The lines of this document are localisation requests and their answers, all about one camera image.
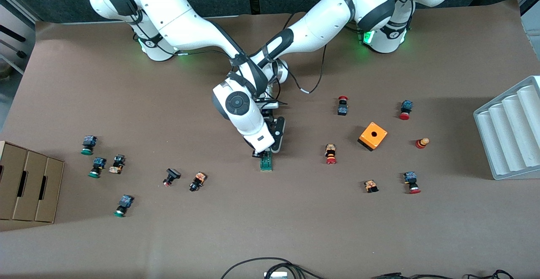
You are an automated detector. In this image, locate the green push button blue block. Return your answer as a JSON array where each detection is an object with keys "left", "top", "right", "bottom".
[
  {"left": 88, "top": 157, "right": 107, "bottom": 179},
  {"left": 81, "top": 135, "right": 97, "bottom": 156},
  {"left": 113, "top": 195, "right": 134, "bottom": 218}
]

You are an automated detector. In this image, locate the brown cardboard divider box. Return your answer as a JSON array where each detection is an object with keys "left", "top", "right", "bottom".
[{"left": 0, "top": 141, "right": 65, "bottom": 224}]

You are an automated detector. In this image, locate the grey ridged plastic tray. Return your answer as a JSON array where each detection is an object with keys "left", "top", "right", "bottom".
[{"left": 473, "top": 76, "right": 540, "bottom": 181}]

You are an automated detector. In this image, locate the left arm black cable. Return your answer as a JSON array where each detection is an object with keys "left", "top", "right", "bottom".
[{"left": 289, "top": 43, "right": 329, "bottom": 95}]

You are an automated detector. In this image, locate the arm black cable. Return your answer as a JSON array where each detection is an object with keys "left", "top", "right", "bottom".
[
  {"left": 289, "top": 43, "right": 329, "bottom": 95},
  {"left": 172, "top": 49, "right": 236, "bottom": 61}
]

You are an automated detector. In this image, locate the black square button red ring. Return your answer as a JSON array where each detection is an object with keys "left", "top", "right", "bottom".
[{"left": 162, "top": 168, "right": 181, "bottom": 187}]

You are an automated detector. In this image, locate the black looped cable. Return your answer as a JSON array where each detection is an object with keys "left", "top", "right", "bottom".
[{"left": 221, "top": 257, "right": 327, "bottom": 279}]

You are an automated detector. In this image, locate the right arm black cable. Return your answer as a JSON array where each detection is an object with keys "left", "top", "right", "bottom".
[{"left": 172, "top": 49, "right": 236, "bottom": 61}]

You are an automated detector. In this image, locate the orange button enclosure box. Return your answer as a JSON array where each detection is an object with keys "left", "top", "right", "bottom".
[{"left": 358, "top": 122, "right": 388, "bottom": 152}]

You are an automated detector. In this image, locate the black thin cable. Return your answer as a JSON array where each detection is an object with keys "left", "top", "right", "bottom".
[{"left": 371, "top": 272, "right": 454, "bottom": 279}]

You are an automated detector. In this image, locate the black tangled cable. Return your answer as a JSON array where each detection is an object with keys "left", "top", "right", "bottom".
[{"left": 464, "top": 269, "right": 515, "bottom": 279}]

